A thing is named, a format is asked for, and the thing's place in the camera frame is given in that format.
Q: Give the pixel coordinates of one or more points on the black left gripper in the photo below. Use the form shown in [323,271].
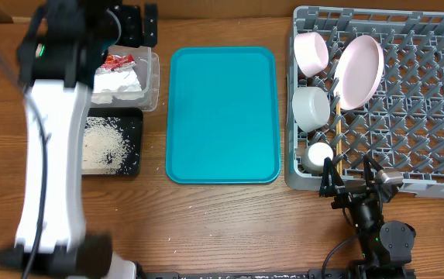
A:
[132,36]

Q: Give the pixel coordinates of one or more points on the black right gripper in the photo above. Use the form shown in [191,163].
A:
[335,183]

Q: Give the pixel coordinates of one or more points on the white paper cup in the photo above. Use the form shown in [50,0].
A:
[314,156]

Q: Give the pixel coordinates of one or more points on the red snack wrapper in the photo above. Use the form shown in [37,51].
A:
[116,63]

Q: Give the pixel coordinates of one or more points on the wooden chopstick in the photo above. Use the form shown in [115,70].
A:
[339,133]

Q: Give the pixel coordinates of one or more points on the small grey rice bowl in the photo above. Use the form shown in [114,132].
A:
[311,108]

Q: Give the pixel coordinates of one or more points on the white napkin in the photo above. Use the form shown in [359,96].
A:
[122,85]

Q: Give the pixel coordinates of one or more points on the large white plate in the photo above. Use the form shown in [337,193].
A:
[359,72]

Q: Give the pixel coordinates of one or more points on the white bowl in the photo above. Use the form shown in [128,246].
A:
[311,53]

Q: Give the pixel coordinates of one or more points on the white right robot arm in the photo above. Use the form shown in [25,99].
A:
[386,246]

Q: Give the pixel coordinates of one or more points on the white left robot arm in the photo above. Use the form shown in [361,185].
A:
[64,45]

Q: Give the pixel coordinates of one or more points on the clear plastic bin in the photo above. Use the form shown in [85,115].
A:
[148,71]

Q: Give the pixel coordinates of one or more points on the teal serving tray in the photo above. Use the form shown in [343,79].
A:
[223,118]

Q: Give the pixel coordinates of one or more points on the black tray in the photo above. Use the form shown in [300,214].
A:
[131,120]

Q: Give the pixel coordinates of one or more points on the pile of rice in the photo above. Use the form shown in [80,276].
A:
[105,147]

